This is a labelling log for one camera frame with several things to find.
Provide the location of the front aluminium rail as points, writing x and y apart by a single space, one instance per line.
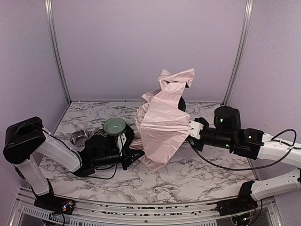
94 213

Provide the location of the aluminium frame post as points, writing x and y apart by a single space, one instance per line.
240 50
55 47

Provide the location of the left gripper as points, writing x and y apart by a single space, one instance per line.
128 153

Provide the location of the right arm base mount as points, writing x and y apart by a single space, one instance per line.
236 205

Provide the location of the small steel bowl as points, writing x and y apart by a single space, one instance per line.
79 137

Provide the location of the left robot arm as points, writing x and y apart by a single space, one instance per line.
29 136

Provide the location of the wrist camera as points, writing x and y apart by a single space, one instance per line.
197 126
121 141

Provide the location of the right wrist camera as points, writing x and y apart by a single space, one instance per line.
197 126

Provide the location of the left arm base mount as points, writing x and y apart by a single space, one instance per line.
54 203

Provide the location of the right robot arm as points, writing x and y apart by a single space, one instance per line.
252 144

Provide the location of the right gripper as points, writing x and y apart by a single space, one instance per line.
192 141

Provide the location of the green ceramic bowl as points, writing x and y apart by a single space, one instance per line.
114 126

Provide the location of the right aluminium frame post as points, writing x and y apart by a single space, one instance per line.
240 50

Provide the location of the pink and black umbrella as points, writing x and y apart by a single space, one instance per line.
161 126

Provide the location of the black floral square plate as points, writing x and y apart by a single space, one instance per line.
129 132

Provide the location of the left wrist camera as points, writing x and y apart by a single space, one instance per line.
121 141

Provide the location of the left aluminium frame post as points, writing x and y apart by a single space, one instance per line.
55 47

